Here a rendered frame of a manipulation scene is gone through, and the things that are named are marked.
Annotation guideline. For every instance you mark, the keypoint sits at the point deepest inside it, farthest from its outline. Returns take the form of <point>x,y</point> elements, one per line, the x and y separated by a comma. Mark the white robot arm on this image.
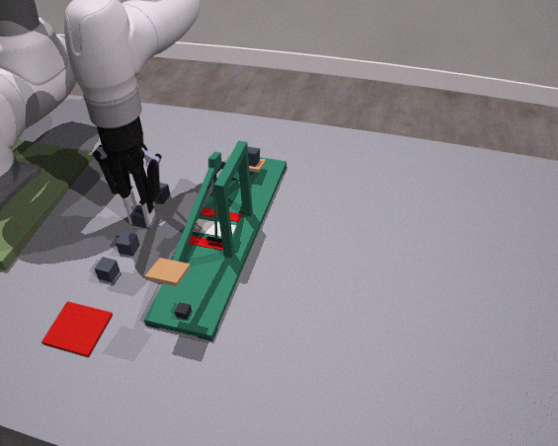
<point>107,41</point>

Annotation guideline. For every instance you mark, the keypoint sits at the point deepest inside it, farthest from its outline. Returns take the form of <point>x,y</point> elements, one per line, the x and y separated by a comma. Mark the red flat square plate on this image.
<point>77,328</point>

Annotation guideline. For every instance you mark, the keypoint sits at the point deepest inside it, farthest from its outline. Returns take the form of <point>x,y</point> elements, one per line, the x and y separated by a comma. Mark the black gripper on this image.
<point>129,138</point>

